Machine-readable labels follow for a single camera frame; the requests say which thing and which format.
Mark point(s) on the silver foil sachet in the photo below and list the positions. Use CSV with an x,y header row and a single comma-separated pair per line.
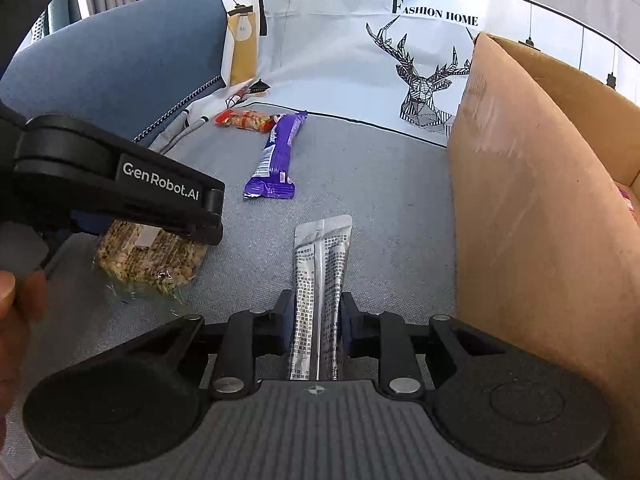
x,y
320,270

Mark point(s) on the peanut candy packet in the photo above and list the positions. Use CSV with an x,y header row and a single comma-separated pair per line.
x,y
245,121

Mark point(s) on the purple snack bar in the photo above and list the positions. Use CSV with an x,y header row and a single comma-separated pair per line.
x,y
277,155

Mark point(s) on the red printed snack packet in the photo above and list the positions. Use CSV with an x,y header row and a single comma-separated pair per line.
x,y
631,202

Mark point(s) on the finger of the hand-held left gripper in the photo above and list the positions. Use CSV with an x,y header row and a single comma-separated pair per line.
x,y
200,230

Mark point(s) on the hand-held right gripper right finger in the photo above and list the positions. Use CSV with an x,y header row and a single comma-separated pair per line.
x,y
350,332

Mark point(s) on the clear nut brittle packet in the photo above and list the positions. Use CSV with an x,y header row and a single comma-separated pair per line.
x,y
150,265

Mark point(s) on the grey white printed cloth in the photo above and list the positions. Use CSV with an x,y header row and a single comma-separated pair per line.
x,y
350,170

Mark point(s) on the person's left hand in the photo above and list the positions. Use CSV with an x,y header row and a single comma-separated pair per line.
x,y
15,320

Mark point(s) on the brown cardboard box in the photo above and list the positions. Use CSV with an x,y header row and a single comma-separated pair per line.
x,y
525,220

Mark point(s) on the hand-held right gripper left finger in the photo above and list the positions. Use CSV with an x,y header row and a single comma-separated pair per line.
x,y
285,330

